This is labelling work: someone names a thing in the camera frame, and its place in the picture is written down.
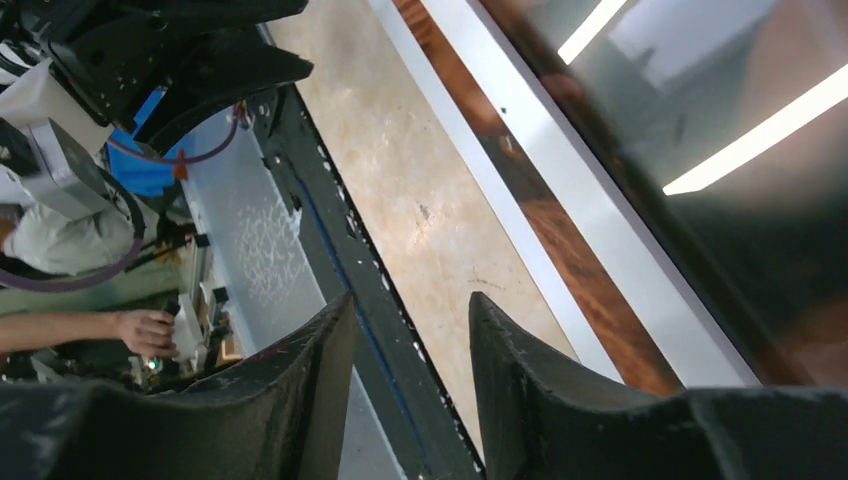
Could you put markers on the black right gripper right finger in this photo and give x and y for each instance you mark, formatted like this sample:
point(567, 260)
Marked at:
point(543, 415)

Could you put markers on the person's bare forearm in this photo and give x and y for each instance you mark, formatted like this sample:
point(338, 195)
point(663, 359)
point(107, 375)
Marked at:
point(37, 330)

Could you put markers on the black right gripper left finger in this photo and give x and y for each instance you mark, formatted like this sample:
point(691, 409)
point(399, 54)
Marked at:
point(278, 414)

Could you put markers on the white wooden photo frame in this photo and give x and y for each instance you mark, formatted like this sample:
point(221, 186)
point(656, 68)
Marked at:
point(625, 309)

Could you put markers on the aluminium rail front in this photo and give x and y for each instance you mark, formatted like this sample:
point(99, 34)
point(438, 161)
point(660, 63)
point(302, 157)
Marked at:
point(259, 259)

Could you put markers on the distant person's hand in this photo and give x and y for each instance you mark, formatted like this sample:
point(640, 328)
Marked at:
point(148, 333)

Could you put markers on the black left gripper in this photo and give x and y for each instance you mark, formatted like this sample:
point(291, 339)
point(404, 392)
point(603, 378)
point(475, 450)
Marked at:
point(113, 54)

